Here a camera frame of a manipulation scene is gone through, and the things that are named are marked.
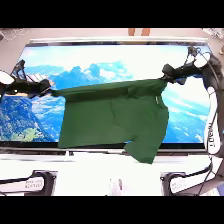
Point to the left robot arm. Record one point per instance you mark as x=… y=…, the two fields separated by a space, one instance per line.
x=13 y=87

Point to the person's legs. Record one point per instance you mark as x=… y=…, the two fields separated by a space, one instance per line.
x=139 y=31

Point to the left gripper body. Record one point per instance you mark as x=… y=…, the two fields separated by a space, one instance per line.
x=39 y=88

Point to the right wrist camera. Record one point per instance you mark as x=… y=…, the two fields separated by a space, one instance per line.
x=193 y=55

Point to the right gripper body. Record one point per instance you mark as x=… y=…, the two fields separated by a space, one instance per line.
x=173 y=73

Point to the silver frame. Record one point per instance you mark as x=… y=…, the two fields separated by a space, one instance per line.
x=100 y=39

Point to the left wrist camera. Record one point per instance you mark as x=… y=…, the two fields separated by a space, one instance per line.
x=19 y=70

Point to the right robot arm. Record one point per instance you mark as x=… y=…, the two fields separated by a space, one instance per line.
x=213 y=133

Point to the dark green T-shirt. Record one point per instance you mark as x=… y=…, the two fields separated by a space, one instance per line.
x=113 y=116

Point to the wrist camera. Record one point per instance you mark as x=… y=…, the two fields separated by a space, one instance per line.
x=193 y=55
x=19 y=70

